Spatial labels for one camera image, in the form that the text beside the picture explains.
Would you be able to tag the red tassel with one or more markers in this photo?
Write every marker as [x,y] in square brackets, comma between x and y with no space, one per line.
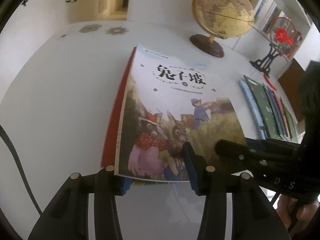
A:
[270,83]

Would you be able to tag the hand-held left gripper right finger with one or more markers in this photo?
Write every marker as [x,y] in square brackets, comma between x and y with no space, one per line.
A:
[191,165]

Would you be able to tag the black carved fan stand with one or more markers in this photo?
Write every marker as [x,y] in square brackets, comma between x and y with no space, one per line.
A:
[262,63]

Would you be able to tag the pile of children's books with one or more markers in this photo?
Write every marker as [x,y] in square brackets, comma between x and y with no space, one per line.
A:
[265,105]

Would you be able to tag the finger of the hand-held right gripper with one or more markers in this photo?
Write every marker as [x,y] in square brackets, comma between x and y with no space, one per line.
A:
[275,146]
[230,150]

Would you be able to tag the rabbits cover book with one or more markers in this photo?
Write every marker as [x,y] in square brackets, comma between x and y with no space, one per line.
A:
[175,92]

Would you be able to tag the person's right hand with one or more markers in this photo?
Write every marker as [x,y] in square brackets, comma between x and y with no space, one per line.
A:
[306,211]

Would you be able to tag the beige desk globe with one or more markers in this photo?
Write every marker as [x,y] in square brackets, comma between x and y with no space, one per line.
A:
[222,10]

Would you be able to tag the embroidered round fan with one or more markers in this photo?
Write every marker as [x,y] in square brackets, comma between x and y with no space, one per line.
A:
[282,36]

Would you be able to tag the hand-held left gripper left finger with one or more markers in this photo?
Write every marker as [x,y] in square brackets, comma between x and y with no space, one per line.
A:
[124,186]

